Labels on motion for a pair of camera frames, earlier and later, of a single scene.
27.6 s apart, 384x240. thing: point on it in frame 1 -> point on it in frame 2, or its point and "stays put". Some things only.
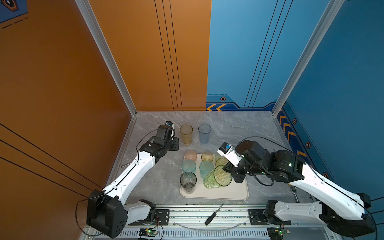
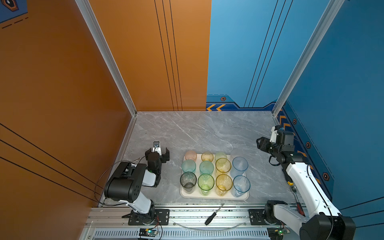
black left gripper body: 172,145 -> 162,160
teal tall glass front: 188,165 stays put
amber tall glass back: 186,131 -> 223,183
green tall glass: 219,177 -> 205,182
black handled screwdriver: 213,215 stays put
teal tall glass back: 205,168 stays put
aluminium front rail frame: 226,223 stays put
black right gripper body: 244,168 -> 269,147
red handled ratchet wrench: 294,190 stays put
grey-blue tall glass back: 204,130 -> 241,184
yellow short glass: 207,156 stays put
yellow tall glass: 221,161 stays put
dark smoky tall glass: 187,181 stays put
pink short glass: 191,154 stays put
